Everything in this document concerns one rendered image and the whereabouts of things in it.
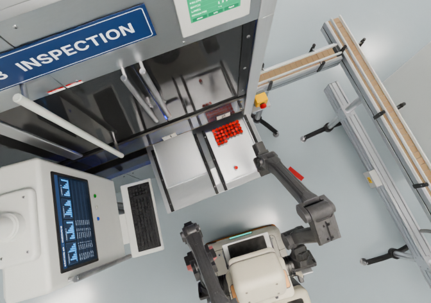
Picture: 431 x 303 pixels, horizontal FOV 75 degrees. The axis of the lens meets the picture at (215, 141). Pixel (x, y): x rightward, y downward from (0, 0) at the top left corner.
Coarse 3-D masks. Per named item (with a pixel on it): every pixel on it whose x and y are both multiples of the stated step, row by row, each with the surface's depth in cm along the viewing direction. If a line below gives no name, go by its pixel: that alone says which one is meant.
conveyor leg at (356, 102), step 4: (356, 100) 194; (352, 104) 200; (356, 104) 196; (348, 108) 207; (352, 108) 203; (348, 112) 211; (336, 116) 231; (332, 120) 238; (336, 120) 231; (328, 124) 247; (332, 124) 240; (336, 124) 238; (328, 128) 250
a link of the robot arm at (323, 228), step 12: (324, 204) 92; (312, 216) 90; (324, 216) 91; (300, 228) 125; (312, 228) 92; (324, 228) 90; (336, 228) 91; (288, 240) 120; (300, 240) 113; (312, 240) 100; (324, 240) 90
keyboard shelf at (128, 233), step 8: (128, 184) 179; (136, 184) 179; (152, 192) 177; (128, 200) 176; (128, 208) 175; (120, 216) 175; (128, 216) 174; (128, 224) 173; (128, 232) 171; (160, 232) 171; (128, 240) 171; (136, 240) 170; (160, 240) 169; (136, 248) 169; (152, 248) 168; (160, 248) 168; (136, 256) 168
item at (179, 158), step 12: (156, 144) 177; (168, 144) 177; (180, 144) 176; (192, 144) 176; (156, 156) 173; (168, 156) 175; (180, 156) 174; (192, 156) 174; (168, 168) 173; (180, 168) 172; (192, 168) 172; (204, 168) 172; (168, 180) 171; (180, 180) 170
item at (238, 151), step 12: (240, 120) 179; (216, 144) 175; (228, 144) 175; (240, 144) 175; (252, 144) 174; (216, 156) 173; (228, 156) 173; (240, 156) 173; (252, 156) 172; (228, 168) 171; (240, 168) 171; (252, 168) 170; (228, 180) 169
